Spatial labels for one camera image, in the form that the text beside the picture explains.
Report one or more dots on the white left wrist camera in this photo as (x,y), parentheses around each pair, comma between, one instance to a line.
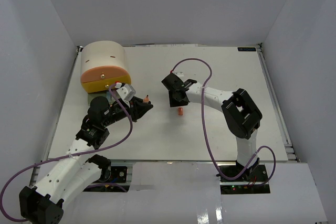
(125,91)

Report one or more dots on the orange highlighter cap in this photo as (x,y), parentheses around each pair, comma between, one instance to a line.
(180,111)

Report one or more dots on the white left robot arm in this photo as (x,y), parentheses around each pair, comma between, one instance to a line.
(45,202)

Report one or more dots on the grey-green bottom drawer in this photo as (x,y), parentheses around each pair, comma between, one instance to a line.
(107,95)

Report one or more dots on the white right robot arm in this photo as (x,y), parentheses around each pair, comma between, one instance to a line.
(240,112)

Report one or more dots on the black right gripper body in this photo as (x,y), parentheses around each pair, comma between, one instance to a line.
(174,102)

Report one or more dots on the yellow drawer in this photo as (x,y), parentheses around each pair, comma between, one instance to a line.
(102,85)

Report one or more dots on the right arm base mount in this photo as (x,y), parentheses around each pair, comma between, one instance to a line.
(246,185)

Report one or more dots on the orange top drawer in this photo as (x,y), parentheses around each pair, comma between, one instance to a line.
(106,72)

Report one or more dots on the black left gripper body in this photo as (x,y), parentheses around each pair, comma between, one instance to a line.
(118,112)

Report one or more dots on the cream round drawer cabinet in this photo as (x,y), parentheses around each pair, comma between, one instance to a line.
(103,53)

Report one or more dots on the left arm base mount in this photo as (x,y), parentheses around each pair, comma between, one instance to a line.
(115,181)

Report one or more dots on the dark table corner label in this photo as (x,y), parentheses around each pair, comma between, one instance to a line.
(246,49)

